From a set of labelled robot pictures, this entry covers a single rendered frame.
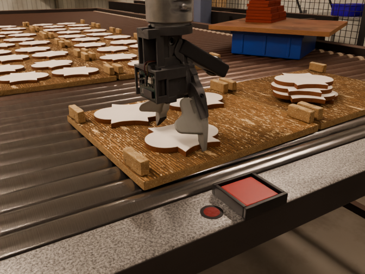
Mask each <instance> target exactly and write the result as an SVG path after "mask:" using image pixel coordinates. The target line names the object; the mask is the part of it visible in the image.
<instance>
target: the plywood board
mask: <svg viewBox="0 0 365 274"><path fill-rule="evenodd" d="M347 23H348V22H347V21H328V20H303V19H290V18H287V19H285V20H281V21H278V22H274V23H257V22H246V18H241V19H237V20H232V21H226V22H221V23H216V24H211V25H209V29H213V30H230V31H239V32H256V33H273V34H290V35H307V36H324V37H330V36H331V35H333V34H334V33H336V32H337V31H339V30H340V29H342V28H343V27H345V26H346V25H347Z"/></svg>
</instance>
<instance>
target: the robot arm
mask: <svg viewBox="0 0 365 274"><path fill-rule="evenodd" d="M145 6H146V21H147V22H148V23H150V24H148V27H141V28H136V29H137V46H138V56H139V63H138V64H134V71H135V87H136V94H140V96H142V97H144V98H146V99H148V101H146V102H144V103H142V104H141V105H140V107H139V110H140V111H144V112H156V124H157V126H158V125H160V124H161V123H162V122H163V121H164V120H165V119H166V118H167V117H166V116H167V112H168V111H169V105H170V103H174V102H177V99H179V98H182V99H181V100H180V109H181V116H180V117H179V118H178V119H177V120H176V121H175V123H174V126H175V129H176V131H177V132H178V133H180V134H198V141H199V144H200V147H201V149H202V152H204V151H206V150H207V139H208V130H209V122H208V117H209V113H208V108H207V100H206V94H205V91H204V88H203V86H202V84H201V82H200V80H199V76H198V72H197V70H196V68H195V65H196V66H198V67H200V68H201V69H203V70H204V72H205V73H206V74H208V75H209V76H220V77H223V78H224V77H225V76H226V74H227V72H228V70H229V65H228V64H226V63H224V62H223V61H222V60H221V58H220V57H218V56H215V55H211V54H209V53H208V52H206V51H204V50H203V49H201V48H199V47H198V46H196V45H194V44H193V43H191V42H189V41H187V40H186V39H182V35H186V34H191V33H193V24H191V23H190V22H192V21H193V20H194V0H145ZM138 72H139V74H138V77H139V83H140V87H138V79H137V73H138Z"/></svg>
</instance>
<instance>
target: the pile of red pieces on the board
mask: <svg viewBox="0 0 365 274"><path fill-rule="evenodd" d="M248 1H249V4H247V7H248V10H247V11H246V22H257V23H274V22H278V21H281V20H285V19H286V11H284V9H285V8H284V5H281V0H248Z"/></svg>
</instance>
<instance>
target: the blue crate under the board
mask: <svg viewBox="0 0 365 274"><path fill-rule="evenodd" d="M231 34H232V47H231V53H232V54H244V55H255V56H262V57H273V58H284V59H295V60H300V59H301V58H303V57H304V56H305V55H307V54H309V53H310V52H311V51H313V50H314V49H315V45H316V38H317V37H316V36H307V35H290V34H273V33H256V32H239V31H231Z"/></svg>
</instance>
